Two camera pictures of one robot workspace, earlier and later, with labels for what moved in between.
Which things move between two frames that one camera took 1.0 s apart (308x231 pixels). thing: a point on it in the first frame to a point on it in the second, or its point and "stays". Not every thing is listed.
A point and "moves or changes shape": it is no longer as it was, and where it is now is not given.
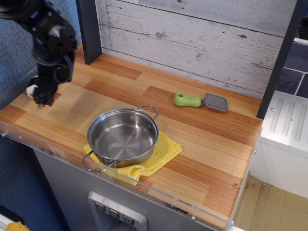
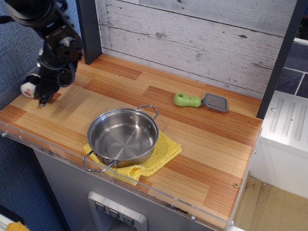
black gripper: x=50 y=75 stays
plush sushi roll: x=33 y=84 moves or changes shape
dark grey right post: x=281 y=60 stays
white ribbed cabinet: x=281 y=158 stays
